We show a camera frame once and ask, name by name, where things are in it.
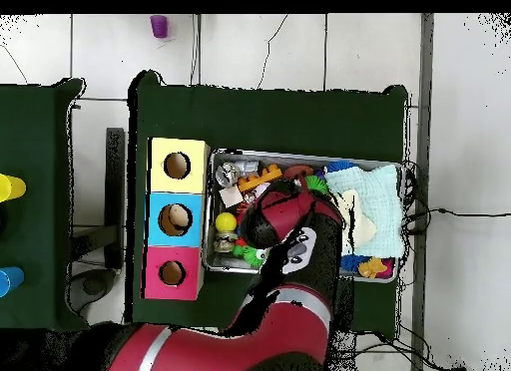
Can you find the cream knitted cloth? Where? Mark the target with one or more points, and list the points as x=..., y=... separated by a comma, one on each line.
x=363, y=227

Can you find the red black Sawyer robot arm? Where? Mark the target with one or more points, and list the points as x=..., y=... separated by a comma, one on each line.
x=287, y=215

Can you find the shallow mesh bin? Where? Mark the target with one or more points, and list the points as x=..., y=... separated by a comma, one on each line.
x=223, y=263

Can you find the wooden box with three holes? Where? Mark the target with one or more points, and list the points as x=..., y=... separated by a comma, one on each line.
x=187, y=235

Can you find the orange plastic block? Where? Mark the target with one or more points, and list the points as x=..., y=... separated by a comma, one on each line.
x=255, y=182

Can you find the wooden cube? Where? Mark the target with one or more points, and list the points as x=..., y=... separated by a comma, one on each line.
x=230, y=196

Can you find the yellow ball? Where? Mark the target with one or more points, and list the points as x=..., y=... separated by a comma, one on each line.
x=226, y=222

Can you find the crushed silver can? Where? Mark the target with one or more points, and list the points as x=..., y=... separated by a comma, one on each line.
x=227, y=173

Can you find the brown toy football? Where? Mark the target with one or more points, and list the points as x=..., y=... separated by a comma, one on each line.
x=297, y=170

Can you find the green spiky monster toy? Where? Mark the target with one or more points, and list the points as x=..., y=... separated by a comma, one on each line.
x=251, y=257

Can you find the green spiky ball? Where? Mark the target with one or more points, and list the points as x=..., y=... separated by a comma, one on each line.
x=317, y=184

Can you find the dark green tablecloth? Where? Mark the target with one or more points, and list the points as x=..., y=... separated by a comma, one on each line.
x=279, y=119
x=36, y=147

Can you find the light blue knitted cloth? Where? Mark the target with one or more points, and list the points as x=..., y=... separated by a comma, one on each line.
x=383, y=195

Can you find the yellow plush toy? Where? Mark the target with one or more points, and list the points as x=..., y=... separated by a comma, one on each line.
x=371, y=267

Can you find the black upright stand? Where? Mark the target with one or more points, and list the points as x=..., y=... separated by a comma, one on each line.
x=115, y=187

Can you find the dark grey oval pad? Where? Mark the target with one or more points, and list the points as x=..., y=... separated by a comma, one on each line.
x=94, y=287

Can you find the purple cup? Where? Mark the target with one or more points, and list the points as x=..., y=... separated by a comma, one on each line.
x=159, y=26

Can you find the yellow cup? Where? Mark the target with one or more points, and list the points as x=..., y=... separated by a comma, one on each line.
x=14, y=188

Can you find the blue cup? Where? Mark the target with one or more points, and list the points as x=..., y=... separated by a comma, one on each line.
x=12, y=278

